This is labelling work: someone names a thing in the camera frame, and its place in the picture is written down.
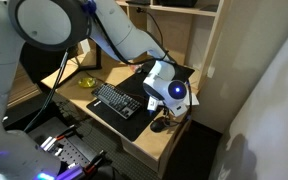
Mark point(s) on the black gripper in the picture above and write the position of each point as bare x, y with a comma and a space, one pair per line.
165, 111

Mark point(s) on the white paper sheet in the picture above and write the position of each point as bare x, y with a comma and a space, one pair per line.
195, 100

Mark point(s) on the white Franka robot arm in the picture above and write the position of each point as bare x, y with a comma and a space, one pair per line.
117, 33

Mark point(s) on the black computer mouse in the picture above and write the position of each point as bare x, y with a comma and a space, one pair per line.
157, 126

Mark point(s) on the black desk mat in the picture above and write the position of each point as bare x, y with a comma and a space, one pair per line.
134, 124

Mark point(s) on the light wooden desk with hutch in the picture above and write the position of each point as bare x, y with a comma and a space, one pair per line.
150, 143

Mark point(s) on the dark mechanical keyboard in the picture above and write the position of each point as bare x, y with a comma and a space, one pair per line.
117, 100

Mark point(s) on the small pink object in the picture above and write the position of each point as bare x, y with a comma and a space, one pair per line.
136, 69

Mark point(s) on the white tag on hutch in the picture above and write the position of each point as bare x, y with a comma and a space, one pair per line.
211, 71

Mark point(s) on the crushed yellow drink can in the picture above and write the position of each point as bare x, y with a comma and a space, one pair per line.
87, 82

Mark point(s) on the black perforated base board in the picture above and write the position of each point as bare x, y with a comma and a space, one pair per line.
72, 153

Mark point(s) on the black gooseneck desk lamp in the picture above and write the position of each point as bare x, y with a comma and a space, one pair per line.
139, 10

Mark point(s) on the black laptop on shelf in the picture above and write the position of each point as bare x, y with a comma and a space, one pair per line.
177, 2

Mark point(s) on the flat black device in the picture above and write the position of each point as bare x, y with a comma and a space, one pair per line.
138, 1

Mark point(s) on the black metal stand frame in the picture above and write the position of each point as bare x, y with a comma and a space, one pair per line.
99, 58

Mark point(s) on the silver metal bracket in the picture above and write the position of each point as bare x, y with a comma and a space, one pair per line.
50, 144

